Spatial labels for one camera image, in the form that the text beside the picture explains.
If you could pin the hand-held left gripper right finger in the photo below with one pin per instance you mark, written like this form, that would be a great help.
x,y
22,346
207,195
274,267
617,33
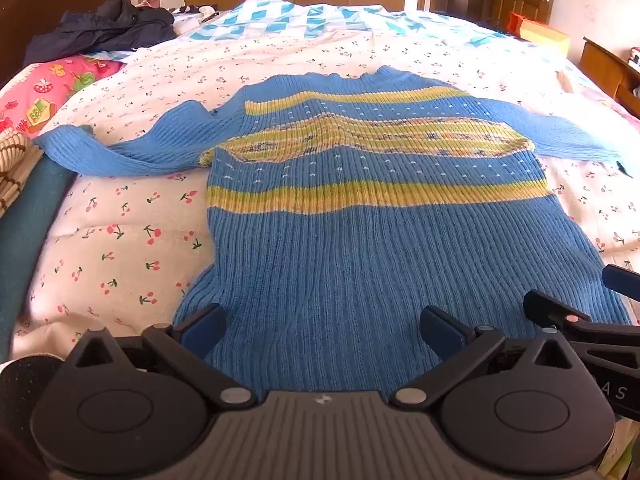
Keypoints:
x,y
441,331

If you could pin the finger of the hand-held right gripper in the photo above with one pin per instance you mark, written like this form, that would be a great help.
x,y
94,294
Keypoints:
x,y
550,309
622,280

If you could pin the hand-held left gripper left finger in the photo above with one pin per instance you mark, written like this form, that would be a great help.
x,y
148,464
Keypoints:
x,y
205,324

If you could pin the blue yellow striped knit sweater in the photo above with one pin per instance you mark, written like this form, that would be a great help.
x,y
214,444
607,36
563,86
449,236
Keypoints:
x,y
330,240

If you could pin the cherry print white bedsheet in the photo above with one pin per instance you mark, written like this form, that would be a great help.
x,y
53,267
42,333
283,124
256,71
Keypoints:
x,y
125,230

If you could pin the dark speckled cloth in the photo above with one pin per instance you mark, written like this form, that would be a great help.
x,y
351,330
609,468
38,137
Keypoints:
x,y
22,385

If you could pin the teal cloth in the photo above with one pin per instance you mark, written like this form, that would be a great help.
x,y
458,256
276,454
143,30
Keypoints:
x,y
25,250

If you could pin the wooden desk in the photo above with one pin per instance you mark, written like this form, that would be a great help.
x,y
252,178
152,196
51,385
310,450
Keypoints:
x,y
605,67

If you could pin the beige striped cloth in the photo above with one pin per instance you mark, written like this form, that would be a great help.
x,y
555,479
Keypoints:
x,y
12,165

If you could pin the orange box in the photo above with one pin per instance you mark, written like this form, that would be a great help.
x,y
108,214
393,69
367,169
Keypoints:
x,y
542,32

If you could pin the pink cartoon print pillow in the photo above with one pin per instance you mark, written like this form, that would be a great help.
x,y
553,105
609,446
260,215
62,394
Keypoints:
x,y
45,95

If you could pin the white crumpled cloth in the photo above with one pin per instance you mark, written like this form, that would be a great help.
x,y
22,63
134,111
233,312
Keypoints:
x,y
192,16

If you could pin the dark navy jacket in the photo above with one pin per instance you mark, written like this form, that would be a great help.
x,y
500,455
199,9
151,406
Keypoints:
x,y
100,30

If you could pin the blue white checked quilt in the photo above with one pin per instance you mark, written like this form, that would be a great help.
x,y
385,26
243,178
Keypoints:
x,y
300,17

